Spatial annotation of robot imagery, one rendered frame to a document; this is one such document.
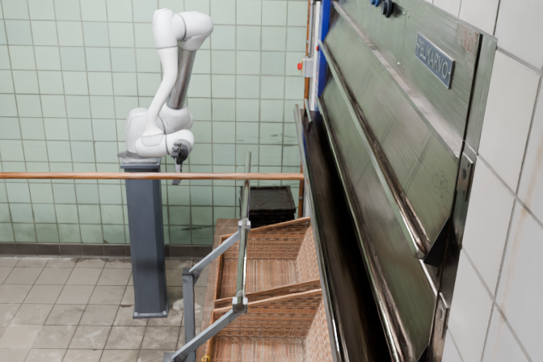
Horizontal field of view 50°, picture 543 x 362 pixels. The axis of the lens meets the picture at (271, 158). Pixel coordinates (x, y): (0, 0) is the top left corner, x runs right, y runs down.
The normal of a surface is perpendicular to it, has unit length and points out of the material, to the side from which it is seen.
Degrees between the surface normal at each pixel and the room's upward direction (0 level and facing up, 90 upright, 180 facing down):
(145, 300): 90
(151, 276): 90
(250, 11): 90
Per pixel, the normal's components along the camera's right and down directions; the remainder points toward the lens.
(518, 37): -1.00, -0.02
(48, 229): 0.01, 0.39
